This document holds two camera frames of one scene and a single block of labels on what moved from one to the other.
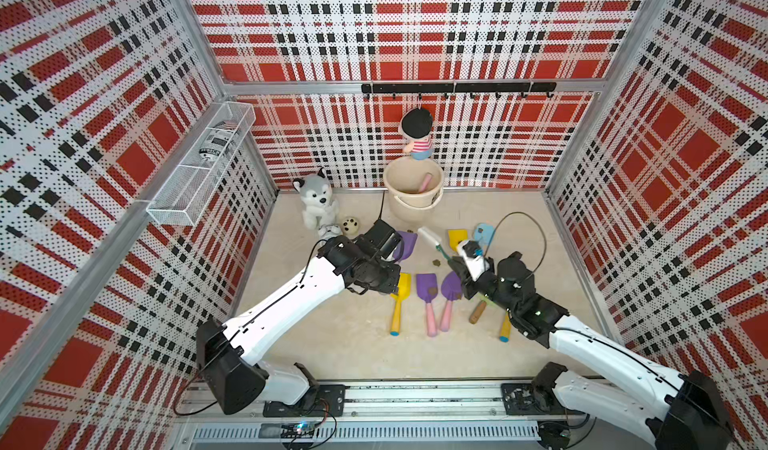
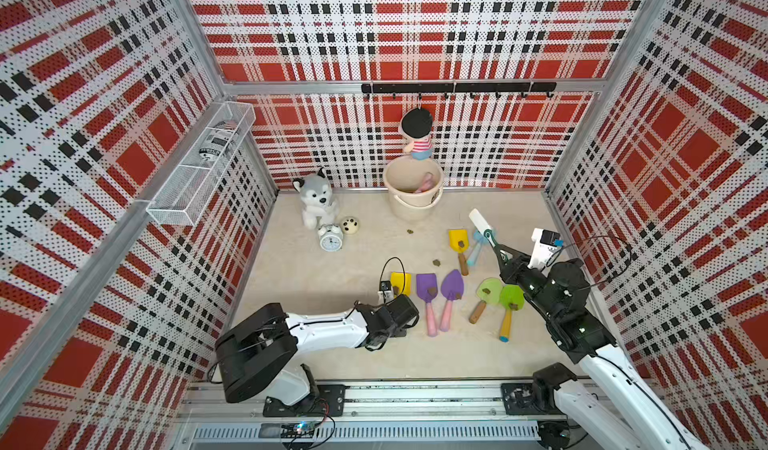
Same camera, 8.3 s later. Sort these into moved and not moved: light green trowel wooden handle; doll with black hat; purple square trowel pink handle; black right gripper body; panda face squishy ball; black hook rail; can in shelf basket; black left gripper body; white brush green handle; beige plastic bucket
Moved: black left gripper body; black right gripper body; white brush green handle
Not moved: black hook rail; doll with black hat; beige plastic bucket; panda face squishy ball; purple square trowel pink handle; light green trowel wooden handle; can in shelf basket
